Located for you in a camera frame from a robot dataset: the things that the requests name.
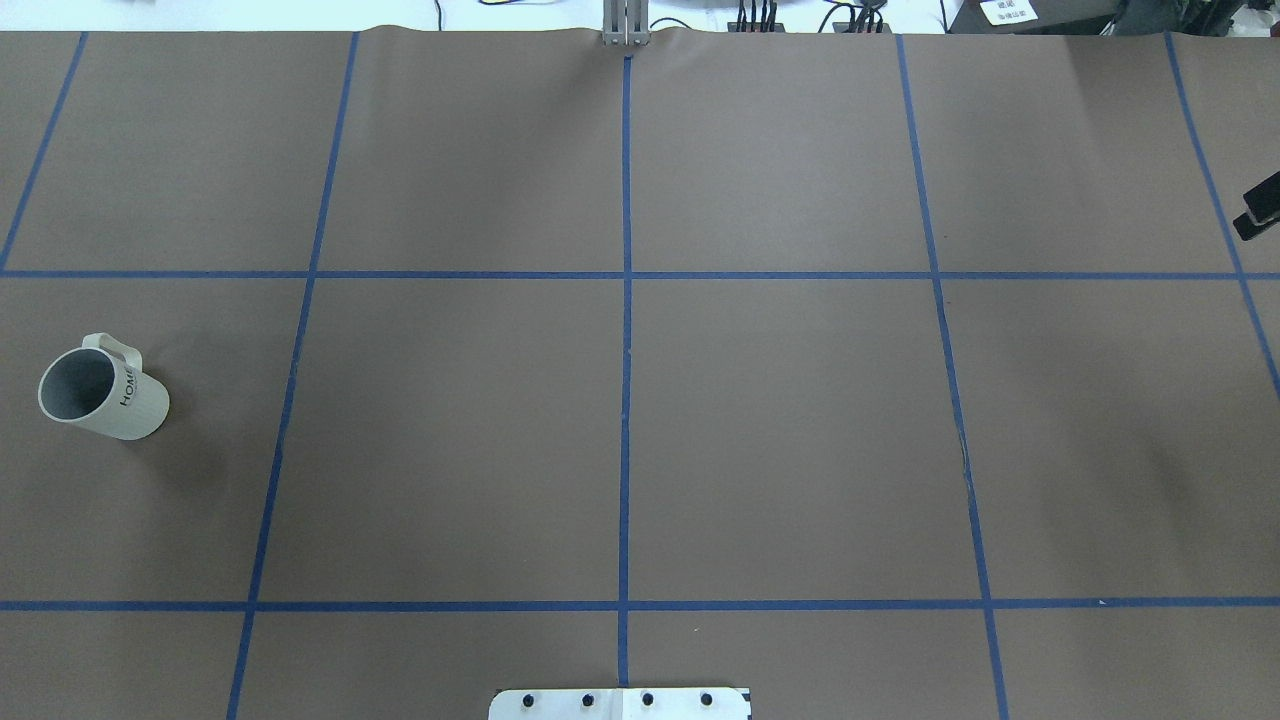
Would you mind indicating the white plastic cup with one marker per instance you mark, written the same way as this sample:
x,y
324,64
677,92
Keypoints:
x,y
101,387

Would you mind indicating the black power strip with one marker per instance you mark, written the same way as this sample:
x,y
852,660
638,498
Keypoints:
x,y
756,17

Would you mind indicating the aluminium frame post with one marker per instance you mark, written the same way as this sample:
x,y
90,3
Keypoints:
x,y
625,23

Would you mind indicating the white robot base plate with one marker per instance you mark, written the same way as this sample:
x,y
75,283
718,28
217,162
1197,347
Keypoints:
x,y
623,703

